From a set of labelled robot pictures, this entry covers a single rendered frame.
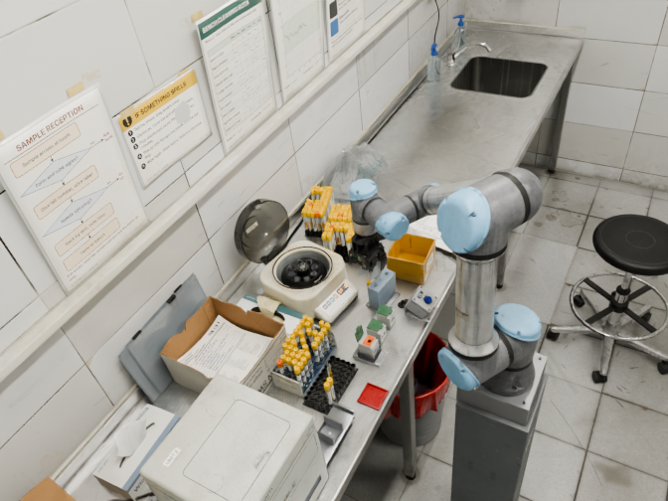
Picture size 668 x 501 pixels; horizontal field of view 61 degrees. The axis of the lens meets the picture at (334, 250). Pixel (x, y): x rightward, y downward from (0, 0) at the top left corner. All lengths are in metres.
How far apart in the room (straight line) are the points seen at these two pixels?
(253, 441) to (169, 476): 0.18
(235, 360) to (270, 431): 0.48
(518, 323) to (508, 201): 0.41
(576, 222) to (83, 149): 2.85
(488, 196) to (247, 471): 0.74
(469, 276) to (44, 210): 0.93
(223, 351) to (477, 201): 0.97
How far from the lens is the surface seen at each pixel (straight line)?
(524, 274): 3.24
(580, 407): 2.78
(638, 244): 2.55
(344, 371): 1.70
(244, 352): 1.76
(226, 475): 1.28
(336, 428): 1.58
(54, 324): 1.48
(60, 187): 1.41
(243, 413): 1.34
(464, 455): 1.88
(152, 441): 1.68
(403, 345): 1.77
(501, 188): 1.14
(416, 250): 2.01
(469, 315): 1.28
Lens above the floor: 2.28
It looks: 42 degrees down
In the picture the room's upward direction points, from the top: 9 degrees counter-clockwise
